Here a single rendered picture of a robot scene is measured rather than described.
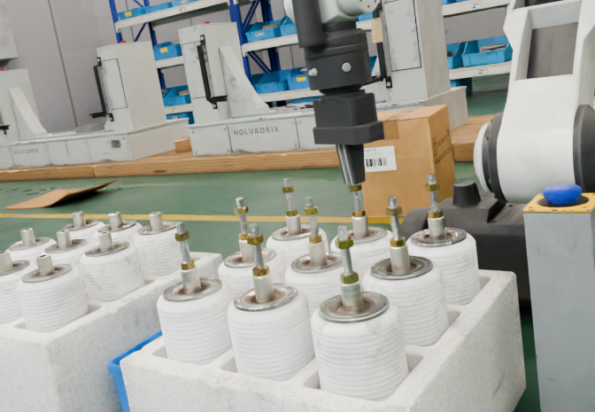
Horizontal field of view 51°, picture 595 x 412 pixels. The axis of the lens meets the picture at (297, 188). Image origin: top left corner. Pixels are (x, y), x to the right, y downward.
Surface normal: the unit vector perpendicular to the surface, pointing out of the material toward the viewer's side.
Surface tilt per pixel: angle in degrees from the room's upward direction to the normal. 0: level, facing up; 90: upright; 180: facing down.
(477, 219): 45
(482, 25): 90
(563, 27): 51
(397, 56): 90
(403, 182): 89
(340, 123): 90
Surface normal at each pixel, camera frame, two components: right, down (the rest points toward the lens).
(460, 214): -0.50, -0.51
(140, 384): -0.55, 0.25
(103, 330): 0.82, -0.01
